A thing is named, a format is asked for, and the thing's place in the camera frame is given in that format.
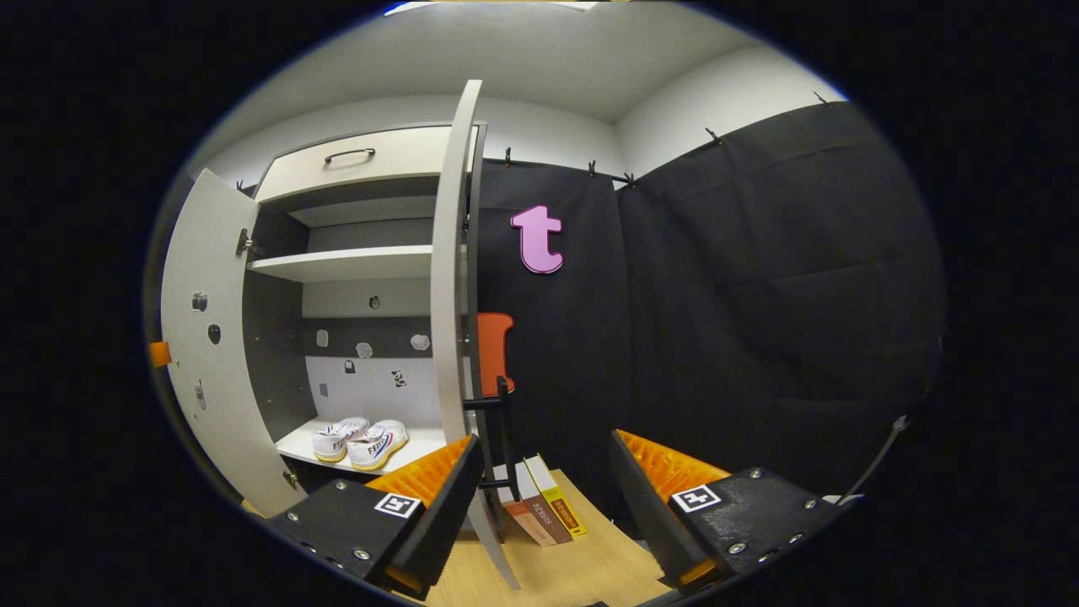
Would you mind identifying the rectangular ceiling light panel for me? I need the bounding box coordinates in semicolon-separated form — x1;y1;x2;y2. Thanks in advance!
384;0;595;16

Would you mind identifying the thin grey rod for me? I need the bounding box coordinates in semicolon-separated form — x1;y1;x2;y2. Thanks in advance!
841;415;911;505

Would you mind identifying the white cabinet door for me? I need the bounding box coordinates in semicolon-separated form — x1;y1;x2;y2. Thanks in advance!
160;167;309;518
430;80;522;591

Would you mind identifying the black backdrop cloth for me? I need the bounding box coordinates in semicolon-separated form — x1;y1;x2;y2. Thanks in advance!
143;99;945;540

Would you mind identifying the white shoe cabinet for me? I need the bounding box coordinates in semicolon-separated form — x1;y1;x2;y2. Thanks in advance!
240;122;507;545

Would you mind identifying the row of black cloth clips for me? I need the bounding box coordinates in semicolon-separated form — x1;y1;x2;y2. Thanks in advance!
503;89;831;191

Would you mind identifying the yellow book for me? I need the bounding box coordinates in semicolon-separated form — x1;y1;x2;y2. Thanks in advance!
524;454;588;538

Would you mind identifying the white striped canvas shoe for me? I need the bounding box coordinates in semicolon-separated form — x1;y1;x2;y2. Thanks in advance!
347;419;409;471
312;416;370;464

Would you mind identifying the brown book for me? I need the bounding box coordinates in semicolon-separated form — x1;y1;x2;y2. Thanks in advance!
513;459;575;544

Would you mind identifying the white drawer with black handle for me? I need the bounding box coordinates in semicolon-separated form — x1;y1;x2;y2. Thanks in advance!
255;125;480;203

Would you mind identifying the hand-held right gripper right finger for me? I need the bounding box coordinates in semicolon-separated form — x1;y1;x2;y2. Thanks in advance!
609;428;844;594

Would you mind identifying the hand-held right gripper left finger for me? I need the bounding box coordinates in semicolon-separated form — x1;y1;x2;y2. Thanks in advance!
268;433;487;601

